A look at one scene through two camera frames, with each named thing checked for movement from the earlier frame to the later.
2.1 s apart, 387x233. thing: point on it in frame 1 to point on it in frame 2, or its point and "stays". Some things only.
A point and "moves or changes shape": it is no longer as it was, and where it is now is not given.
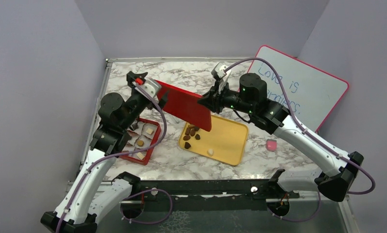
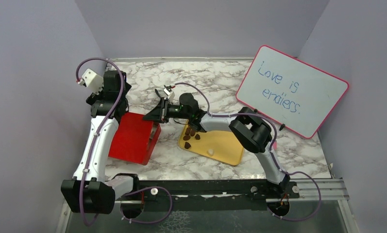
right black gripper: [212, 99] to [159, 113]
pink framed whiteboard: [313, 93] stays
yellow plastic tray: [226, 141] stays
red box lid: [186, 106] moves or changes shape
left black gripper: [160, 104] to [93, 97]
